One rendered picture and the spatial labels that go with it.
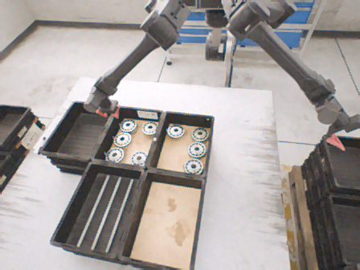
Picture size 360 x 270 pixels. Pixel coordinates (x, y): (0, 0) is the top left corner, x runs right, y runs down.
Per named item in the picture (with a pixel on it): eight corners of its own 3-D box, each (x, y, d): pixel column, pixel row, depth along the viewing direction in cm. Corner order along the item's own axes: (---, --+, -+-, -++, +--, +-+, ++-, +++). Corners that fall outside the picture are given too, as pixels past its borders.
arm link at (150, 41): (181, 31, 75) (156, 6, 70) (177, 41, 72) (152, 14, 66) (116, 91, 103) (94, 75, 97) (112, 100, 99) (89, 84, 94)
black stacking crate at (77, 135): (81, 113, 153) (74, 100, 144) (122, 118, 149) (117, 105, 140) (50, 163, 130) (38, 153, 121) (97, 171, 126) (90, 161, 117)
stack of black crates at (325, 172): (299, 165, 196) (322, 133, 160) (337, 169, 192) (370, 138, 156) (306, 210, 172) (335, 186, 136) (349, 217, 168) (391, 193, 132)
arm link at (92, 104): (119, 87, 99) (102, 74, 94) (109, 107, 92) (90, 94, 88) (107, 97, 107) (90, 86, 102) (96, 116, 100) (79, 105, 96)
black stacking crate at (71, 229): (98, 172, 125) (90, 161, 116) (149, 180, 121) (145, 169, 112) (62, 249, 102) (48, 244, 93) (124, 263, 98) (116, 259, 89)
